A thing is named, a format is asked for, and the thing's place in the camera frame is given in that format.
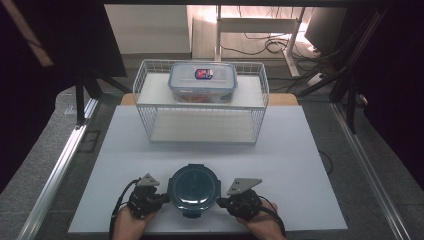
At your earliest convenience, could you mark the black metal stand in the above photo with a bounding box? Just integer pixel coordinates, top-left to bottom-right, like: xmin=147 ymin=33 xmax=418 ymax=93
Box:
xmin=294 ymin=9 xmax=388 ymax=135
xmin=74 ymin=66 xmax=132 ymax=130

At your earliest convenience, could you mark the dark monitor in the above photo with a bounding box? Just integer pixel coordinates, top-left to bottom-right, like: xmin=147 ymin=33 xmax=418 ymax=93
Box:
xmin=303 ymin=7 xmax=348 ymax=57

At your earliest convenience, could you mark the clear rectangular food container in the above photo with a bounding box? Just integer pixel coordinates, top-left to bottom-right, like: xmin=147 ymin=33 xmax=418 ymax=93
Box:
xmin=167 ymin=61 xmax=239 ymax=105

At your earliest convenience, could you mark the white cabinet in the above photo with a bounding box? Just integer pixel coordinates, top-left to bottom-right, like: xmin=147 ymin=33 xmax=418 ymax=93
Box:
xmin=104 ymin=3 xmax=193 ymax=56

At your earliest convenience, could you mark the white power strip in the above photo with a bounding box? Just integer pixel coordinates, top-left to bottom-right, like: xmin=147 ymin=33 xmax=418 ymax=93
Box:
xmin=306 ymin=72 xmax=325 ymax=88

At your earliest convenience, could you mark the tangle of black floor cables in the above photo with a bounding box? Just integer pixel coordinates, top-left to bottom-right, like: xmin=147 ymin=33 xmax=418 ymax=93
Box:
xmin=219 ymin=31 xmax=323 ymax=58

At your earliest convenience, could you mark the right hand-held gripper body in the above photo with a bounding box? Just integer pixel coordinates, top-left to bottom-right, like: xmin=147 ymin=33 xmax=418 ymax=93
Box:
xmin=226 ymin=177 xmax=264 ymax=222

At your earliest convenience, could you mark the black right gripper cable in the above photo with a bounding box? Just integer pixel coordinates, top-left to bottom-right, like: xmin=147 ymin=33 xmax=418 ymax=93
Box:
xmin=258 ymin=195 xmax=288 ymax=240

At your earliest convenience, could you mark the dark round food container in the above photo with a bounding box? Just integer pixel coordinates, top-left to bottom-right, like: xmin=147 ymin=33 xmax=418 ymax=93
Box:
xmin=166 ymin=163 xmax=223 ymax=220

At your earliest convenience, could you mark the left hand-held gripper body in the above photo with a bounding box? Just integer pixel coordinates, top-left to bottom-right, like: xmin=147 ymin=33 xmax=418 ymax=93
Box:
xmin=127 ymin=172 xmax=162 ymax=220

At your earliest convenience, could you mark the white wire shelf rack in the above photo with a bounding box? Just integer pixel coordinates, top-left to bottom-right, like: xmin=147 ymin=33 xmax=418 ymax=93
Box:
xmin=132 ymin=59 xmax=270 ymax=145

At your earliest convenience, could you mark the person's left hand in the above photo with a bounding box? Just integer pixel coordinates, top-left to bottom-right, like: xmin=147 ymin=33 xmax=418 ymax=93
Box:
xmin=112 ymin=202 xmax=158 ymax=240

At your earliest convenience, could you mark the white desk frame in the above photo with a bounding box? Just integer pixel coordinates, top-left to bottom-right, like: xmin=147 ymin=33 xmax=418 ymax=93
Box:
xmin=213 ymin=4 xmax=307 ymax=79

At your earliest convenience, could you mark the aluminium frame rail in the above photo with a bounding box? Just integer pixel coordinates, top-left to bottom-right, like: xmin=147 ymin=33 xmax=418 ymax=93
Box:
xmin=331 ymin=101 xmax=412 ymax=240
xmin=16 ymin=98 xmax=100 ymax=240

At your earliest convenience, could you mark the person's right hand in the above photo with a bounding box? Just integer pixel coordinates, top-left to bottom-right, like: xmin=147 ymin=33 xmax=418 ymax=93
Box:
xmin=236 ymin=199 xmax=280 ymax=240

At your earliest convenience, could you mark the thin black table cable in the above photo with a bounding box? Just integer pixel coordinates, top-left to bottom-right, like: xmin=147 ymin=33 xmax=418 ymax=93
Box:
xmin=318 ymin=149 xmax=335 ymax=176

